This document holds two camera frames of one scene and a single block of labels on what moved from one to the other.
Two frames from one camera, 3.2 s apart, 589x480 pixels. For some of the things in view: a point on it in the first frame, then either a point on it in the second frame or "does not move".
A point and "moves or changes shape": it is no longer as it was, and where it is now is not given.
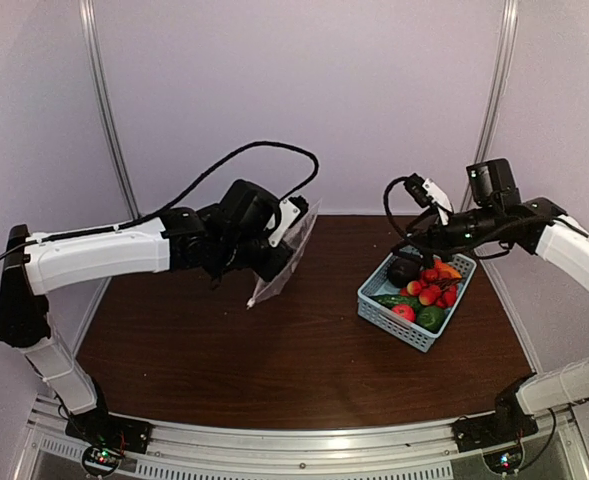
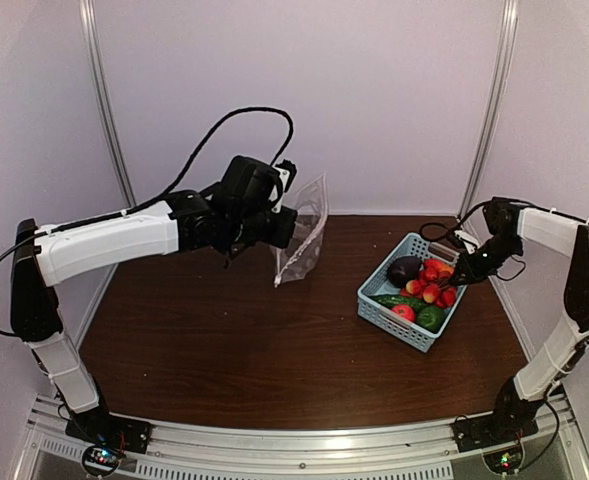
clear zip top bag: (297, 237) moves or changes shape
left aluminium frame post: (97, 62) does not move
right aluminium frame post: (500, 93) does not move
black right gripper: (428, 258) → (466, 264)
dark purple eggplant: (404, 269) does not move
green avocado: (431, 318) does not move
